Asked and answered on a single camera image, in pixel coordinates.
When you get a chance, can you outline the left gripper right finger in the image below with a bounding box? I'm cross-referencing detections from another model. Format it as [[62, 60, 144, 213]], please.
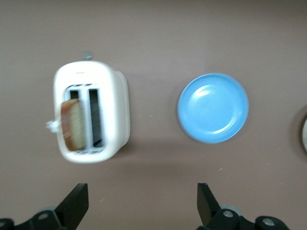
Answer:
[[196, 183, 291, 230]]

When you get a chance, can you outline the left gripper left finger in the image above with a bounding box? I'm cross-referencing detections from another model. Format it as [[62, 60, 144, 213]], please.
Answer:
[[0, 183, 90, 230]]

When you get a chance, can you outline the blue plate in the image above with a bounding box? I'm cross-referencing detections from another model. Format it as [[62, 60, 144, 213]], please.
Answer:
[[177, 72, 249, 145]]

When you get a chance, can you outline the cream white toaster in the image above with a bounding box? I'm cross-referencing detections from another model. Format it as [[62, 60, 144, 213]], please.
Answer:
[[45, 51, 131, 164]]

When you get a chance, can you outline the brown bread slice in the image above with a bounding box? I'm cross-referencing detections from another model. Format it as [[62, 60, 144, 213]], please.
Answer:
[[59, 98, 85, 152]]

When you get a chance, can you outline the beige plate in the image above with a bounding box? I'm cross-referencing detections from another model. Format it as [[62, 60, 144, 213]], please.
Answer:
[[298, 112, 307, 154]]

